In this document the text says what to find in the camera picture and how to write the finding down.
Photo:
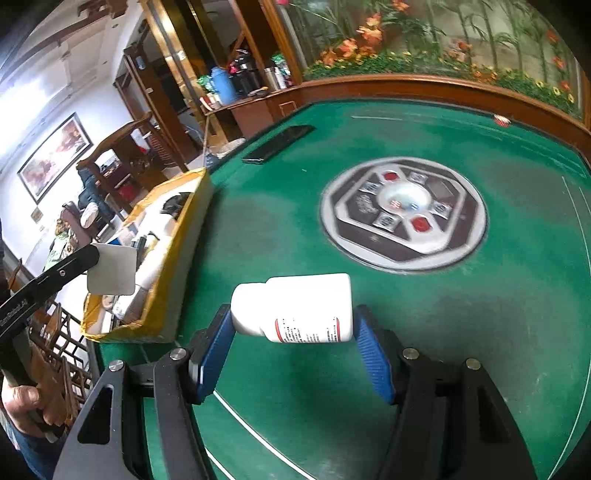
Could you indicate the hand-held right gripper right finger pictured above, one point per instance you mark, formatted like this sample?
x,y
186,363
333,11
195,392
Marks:
x,y
376,360

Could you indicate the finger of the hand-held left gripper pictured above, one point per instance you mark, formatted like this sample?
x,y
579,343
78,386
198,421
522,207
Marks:
x,y
69,265

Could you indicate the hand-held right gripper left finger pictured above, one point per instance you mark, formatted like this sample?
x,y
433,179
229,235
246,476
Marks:
x,y
212,350

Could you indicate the white plug charger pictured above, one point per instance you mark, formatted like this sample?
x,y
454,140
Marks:
x,y
113,270

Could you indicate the large white bottle red-lined label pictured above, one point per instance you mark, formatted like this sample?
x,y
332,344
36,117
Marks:
x,y
300,300

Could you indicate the yellow-taped cardboard box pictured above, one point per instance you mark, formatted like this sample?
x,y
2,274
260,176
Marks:
x,y
184,240

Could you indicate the person's left forearm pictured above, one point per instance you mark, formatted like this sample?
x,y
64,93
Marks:
x,y
32,457

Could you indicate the person's left hand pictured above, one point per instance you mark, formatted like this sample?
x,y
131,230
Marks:
x,y
23,406

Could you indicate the green white cloth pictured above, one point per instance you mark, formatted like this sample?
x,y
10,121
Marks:
x,y
55,251

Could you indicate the blue cloth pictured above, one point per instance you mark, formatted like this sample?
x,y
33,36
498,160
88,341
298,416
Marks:
x,y
90,194

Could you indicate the round table control panel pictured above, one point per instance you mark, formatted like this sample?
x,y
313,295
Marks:
x,y
360,207

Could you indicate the black phone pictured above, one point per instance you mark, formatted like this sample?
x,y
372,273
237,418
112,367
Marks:
x,y
277,144

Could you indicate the green plastic bag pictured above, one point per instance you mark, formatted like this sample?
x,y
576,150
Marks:
x,y
205,84

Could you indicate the blue thermos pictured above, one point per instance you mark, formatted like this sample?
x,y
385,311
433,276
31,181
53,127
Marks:
x,y
225,87

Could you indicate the black thermos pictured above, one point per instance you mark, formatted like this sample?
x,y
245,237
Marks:
x,y
244,76

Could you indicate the small red white tile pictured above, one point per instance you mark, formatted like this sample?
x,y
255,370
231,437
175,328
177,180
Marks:
x,y
501,120

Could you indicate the silver cup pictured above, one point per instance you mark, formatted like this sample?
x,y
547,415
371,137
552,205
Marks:
x,y
269,78

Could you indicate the green white packet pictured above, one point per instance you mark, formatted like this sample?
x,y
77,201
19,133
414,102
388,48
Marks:
x,y
280,71

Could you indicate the artificial flower glass display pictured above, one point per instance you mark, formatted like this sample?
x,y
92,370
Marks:
x,y
415,37

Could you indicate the small wall frame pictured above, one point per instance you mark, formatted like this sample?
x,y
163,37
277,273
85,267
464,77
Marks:
x,y
37,214

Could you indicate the framed wall painting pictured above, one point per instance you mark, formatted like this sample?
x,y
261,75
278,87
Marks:
x,y
55,157

